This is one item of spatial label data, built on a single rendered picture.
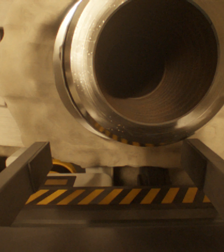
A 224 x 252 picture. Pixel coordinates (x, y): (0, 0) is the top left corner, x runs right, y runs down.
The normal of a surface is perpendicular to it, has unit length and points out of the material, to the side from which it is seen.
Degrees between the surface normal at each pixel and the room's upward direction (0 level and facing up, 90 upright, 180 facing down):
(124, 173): 0
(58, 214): 0
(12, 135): 0
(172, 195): 90
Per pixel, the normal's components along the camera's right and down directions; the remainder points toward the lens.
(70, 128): 0.65, -0.24
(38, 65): 0.85, 0.16
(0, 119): -0.02, 0.29
